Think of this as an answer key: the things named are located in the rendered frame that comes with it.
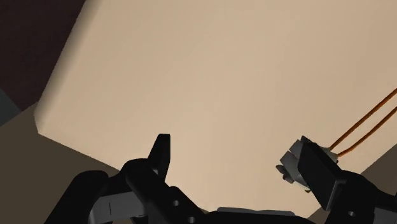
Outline beige table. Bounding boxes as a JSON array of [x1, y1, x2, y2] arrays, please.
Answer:
[[33, 0, 397, 219]]

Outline grey tool with orange wires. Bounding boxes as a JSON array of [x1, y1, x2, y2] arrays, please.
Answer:
[[275, 88, 397, 193]]

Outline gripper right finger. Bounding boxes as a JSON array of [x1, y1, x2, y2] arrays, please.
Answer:
[[296, 136, 397, 224]]

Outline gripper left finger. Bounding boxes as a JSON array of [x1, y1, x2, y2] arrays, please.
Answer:
[[45, 133, 212, 224]]

